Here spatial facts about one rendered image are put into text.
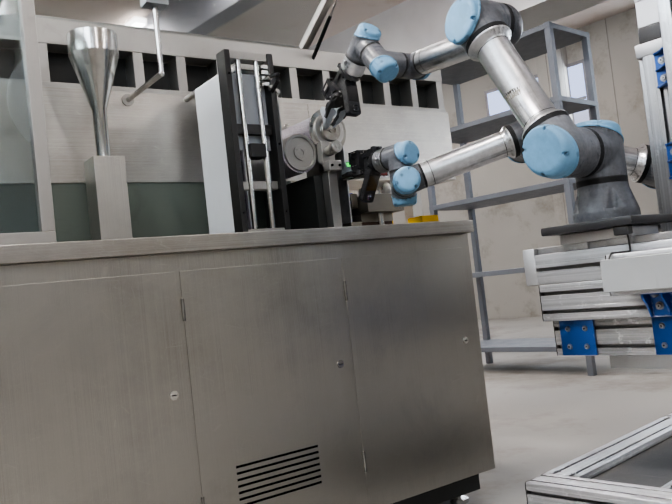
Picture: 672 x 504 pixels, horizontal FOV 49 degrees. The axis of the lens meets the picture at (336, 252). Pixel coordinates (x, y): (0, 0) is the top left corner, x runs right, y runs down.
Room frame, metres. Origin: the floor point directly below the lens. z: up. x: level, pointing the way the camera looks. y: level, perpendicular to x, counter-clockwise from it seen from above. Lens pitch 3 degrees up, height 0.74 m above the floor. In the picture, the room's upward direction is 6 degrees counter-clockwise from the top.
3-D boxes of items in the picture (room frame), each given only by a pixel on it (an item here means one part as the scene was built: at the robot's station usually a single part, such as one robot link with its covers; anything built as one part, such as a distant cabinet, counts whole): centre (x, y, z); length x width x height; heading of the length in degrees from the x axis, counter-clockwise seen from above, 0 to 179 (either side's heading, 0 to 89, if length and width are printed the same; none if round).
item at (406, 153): (2.21, -0.23, 1.11); 0.11 x 0.08 x 0.09; 36
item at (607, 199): (1.72, -0.64, 0.87); 0.15 x 0.15 x 0.10
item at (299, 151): (2.43, 0.15, 1.18); 0.26 x 0.12 x 0.12; 36
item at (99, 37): (2.07, 0.63, 1.50); 0.14 x 0.14 x 0.06
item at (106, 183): (2.07, 0.63, 1.19); 0.14 x 0.14 x 0.57
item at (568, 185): (5.19, -1.31, 1.13); 1.18 x 0.50 x 2.26; 42
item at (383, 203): (2.64, -0.07, 1.00); 0.40 x 0.16 x 0.06; 36
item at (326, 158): (2.35, -0.01, 1.05); 0.06 x 0.05 x 0.31; 36
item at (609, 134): (1.72, -0.64, 0.98); 0.13 x 0.12 x 0.14; 126
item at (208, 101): (2.33, 0.34, 1.17); 0.34 x 0.05 x 0.54; 36
